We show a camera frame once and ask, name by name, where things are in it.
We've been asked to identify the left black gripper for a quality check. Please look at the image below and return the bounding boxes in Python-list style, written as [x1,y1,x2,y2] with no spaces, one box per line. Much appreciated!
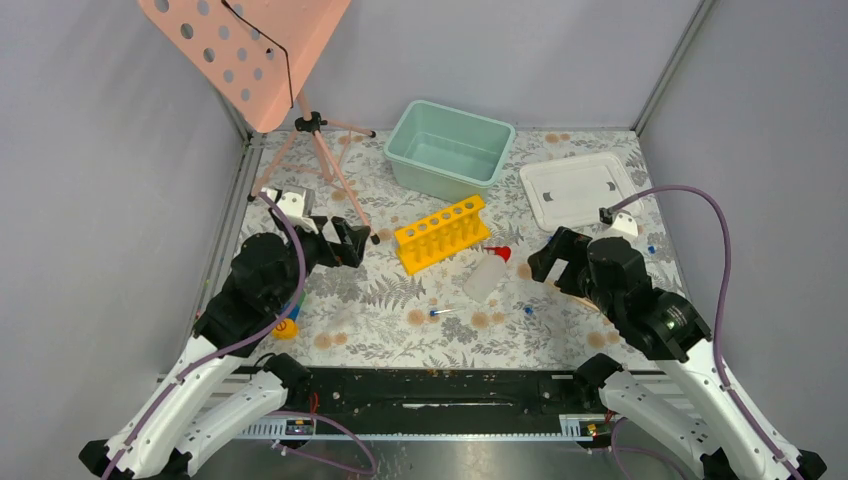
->
[272,215,371,309]

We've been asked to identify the white wash bottle red cap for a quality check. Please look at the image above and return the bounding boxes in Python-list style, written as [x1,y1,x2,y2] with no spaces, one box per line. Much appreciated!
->
[463,246,512,302]

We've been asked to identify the yellow test tube rack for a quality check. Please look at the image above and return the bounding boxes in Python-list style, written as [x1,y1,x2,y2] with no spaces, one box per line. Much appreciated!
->
[394,195,491,275]

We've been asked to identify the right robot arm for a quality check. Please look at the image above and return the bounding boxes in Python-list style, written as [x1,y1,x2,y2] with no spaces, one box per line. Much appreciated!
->
[528,227,827,479]

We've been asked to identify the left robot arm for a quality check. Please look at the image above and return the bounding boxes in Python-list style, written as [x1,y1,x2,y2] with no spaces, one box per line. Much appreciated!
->
[79,216,371,479]

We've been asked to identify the white plastic bin lid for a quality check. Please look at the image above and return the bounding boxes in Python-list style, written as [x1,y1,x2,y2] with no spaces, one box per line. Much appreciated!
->
[519,152,636,232]

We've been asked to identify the yellow capped bottle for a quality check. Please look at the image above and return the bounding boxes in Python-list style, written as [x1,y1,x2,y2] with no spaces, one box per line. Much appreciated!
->
[271,318,299,340]

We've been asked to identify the floral patterned table mat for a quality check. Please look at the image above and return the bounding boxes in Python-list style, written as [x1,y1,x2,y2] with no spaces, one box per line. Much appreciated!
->
[255,131,651,370]

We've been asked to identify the mint green plastic bin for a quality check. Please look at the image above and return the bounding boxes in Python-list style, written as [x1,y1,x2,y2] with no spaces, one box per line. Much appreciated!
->
[383,100,516,203]

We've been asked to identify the pink perforated music stand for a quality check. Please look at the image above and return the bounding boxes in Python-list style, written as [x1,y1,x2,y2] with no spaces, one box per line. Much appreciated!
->
[138,0,370,224]

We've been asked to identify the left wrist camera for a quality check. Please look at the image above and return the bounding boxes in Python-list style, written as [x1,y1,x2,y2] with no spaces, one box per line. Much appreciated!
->
[275,186,316,231]

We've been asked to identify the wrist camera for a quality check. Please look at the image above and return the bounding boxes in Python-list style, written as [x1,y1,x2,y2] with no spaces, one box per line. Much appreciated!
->
[275,186,316,231]
[596,208,639,242]

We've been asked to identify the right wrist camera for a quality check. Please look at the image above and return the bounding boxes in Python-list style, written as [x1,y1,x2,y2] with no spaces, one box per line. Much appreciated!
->
[596,208,639,242]

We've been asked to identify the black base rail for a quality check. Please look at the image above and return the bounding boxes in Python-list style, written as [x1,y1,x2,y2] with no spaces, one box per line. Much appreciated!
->
[283,367,607,436]

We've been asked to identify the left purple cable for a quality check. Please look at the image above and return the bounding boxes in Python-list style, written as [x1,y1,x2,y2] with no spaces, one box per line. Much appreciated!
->
[99,192,309,480]

